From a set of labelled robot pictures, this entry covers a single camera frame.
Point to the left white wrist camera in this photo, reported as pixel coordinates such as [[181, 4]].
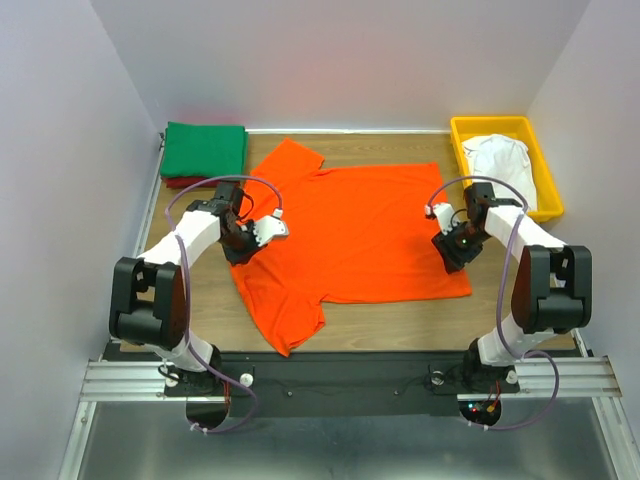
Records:
[[269, 228]]

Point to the folded green t shirt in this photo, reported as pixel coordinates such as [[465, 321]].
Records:
[[203, 150]]

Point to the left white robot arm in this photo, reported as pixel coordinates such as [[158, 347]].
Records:
[[149, 307]]

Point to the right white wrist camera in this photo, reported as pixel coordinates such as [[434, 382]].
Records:
[[444, 214]]

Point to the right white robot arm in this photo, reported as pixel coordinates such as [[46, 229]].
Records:
[[552, 291]]

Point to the aluminium rail frame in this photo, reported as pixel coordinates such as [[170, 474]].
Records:
[[558, 425]]

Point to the orange t shirt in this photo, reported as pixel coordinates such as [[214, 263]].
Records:
[[356, 235]]

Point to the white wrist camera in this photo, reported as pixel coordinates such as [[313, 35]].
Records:
[[269, 228], [444, 214]]

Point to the white t shirt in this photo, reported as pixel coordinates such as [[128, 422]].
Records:
[[503, 158]]

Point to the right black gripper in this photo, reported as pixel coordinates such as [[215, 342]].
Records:
[[452, 257]]

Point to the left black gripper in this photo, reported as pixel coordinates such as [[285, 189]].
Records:
[[241, 258]]

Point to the yellow plastic bin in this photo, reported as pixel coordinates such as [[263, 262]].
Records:
[[549, 203]]

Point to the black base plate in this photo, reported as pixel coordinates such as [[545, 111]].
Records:
[[341, 384]]

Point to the folded dark red t shirt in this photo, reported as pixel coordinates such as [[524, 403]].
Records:
[[181, 183]]

